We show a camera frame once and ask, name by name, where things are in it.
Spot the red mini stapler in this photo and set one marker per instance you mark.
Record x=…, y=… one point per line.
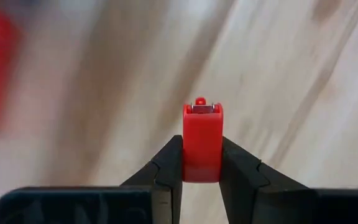
x=202, y=140

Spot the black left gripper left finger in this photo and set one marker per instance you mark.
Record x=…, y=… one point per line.
x=89, y=205

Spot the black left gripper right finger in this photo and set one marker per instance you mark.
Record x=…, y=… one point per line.
x=275, y=202

